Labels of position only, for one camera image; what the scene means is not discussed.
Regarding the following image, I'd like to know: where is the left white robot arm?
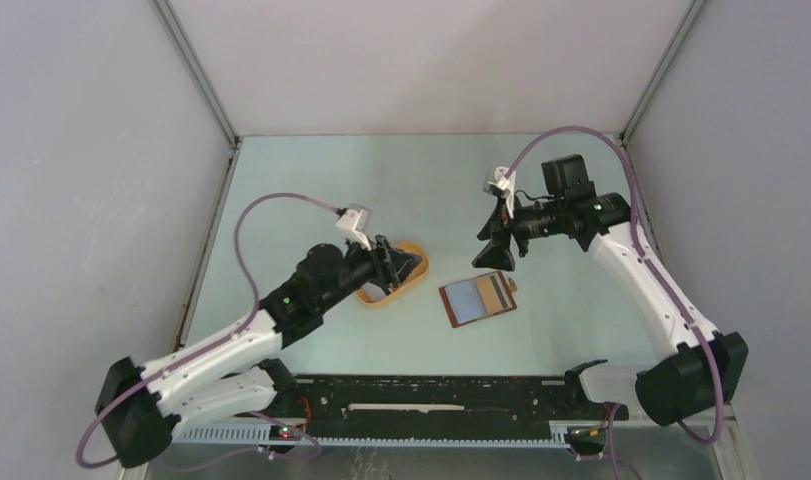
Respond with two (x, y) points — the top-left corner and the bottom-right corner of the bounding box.
(95, 235), (428, 468)

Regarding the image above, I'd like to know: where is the orange plastic card tray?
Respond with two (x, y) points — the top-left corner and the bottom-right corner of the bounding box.
(354, 241), (430, 309)

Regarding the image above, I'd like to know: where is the brown leather card holder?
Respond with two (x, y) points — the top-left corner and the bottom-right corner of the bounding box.
(438, 272), (517, 329)

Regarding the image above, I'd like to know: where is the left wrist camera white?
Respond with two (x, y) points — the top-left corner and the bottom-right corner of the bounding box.
(336, 204), (373, 251)

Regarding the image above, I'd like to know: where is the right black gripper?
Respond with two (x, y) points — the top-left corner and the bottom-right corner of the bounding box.
(473, 192), (565, 272)

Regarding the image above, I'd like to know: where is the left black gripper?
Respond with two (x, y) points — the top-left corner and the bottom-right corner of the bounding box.
(318, 230), (422, 312)

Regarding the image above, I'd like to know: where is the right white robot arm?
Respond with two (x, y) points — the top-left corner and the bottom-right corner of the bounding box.
(472, 154), (749, 426)

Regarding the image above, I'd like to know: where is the aluminium frame rail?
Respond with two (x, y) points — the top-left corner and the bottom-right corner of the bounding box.
(134, 377), (738, 427)

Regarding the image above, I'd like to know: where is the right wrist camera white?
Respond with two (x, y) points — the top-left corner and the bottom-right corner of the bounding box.
(483, 166), (516, 201)

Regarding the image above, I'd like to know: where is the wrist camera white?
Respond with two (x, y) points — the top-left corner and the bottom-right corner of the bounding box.
(336, 204), (373, 251)
(483, 166), (516, 201)

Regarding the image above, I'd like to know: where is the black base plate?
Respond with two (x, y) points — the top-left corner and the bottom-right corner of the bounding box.
(264, 375), (608, 440)

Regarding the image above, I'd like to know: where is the white cable duct strip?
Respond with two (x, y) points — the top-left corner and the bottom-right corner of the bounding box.
(174, 422), (569, 448)

